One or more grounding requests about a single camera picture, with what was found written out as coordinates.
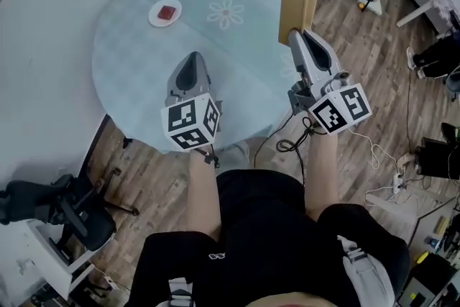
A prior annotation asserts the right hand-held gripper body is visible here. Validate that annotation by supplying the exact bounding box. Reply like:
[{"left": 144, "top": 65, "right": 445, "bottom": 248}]
[{"left": 287, "top": 28, "right": 372, "bottom": 135}]

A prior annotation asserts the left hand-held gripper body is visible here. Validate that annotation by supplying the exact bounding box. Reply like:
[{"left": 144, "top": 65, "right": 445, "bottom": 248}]
[{"left": 160, "top": 51, "right": 221, "bottom": 152}]

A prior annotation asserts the tan plastic container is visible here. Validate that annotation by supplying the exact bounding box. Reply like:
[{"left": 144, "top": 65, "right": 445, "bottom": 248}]
[{"left": 277, "top": 0, "right": 321, "bottom": 47}]

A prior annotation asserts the person's left forearm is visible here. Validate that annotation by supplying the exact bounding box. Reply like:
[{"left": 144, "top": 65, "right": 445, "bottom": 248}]
[{"left": 186, "top": 149, "right": 222, "bottom": 242}]

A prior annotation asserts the person's right forearm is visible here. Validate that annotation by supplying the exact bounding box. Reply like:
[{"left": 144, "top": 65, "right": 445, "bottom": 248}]
[{"left": 304, "top": 125, "right": 341, "bottom": 222}]

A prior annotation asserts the round table with blue cloth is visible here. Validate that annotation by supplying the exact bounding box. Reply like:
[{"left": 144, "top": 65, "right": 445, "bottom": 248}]
[{"left": 91, "top": 0, "right": 309, "bottom": 155}]

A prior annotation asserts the red square block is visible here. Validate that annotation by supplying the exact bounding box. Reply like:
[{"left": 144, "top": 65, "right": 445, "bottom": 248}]
[{"left": 157, "top": 4, "right": 178, "bottom": 20}]

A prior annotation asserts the white round plate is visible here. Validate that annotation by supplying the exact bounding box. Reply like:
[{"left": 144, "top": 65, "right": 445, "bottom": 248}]
[{"left": 147, "top": 0, "right": 183, "bottom": 28}]

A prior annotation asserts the black box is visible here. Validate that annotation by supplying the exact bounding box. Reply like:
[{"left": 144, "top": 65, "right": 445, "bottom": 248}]
[{"left": 416, "top": 137, "right": 460, "bottom": 180}]

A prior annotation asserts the white desk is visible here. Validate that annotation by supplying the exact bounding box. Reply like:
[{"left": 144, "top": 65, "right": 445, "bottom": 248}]
[{"left": 396, "top": 0, "right": 460, "bottom": 40}]

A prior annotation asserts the person's black clothing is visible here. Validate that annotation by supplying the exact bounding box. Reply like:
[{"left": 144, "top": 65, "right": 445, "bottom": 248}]
[{"left": 127, "top": 168, "right": 411, "bottom": 307}]

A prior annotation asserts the black office chair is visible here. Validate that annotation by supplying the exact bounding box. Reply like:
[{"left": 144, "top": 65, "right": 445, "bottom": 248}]
[{"left": 0, "top": 168, "right": 140, "bottom": 252}]

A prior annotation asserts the white cabinet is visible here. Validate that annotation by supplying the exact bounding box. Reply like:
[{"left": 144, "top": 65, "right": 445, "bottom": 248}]
[{"left": 0, "top": 219, "right": 95, "bottom": 300}]

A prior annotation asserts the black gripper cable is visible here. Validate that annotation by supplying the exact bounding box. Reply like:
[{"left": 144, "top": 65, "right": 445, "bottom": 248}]
[{"left": 253, "top": 107, "right": 324, "bottom": 170}]

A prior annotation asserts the white cable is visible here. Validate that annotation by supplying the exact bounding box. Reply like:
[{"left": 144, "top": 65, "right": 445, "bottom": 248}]
[{"left": 348, "top": 129, "right": 400, "bottom": 173}]

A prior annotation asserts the grey harness strap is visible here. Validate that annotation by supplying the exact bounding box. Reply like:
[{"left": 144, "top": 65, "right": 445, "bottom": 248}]
[{"left": 336, "top": 234, "right": 395, "bottom": 307}]

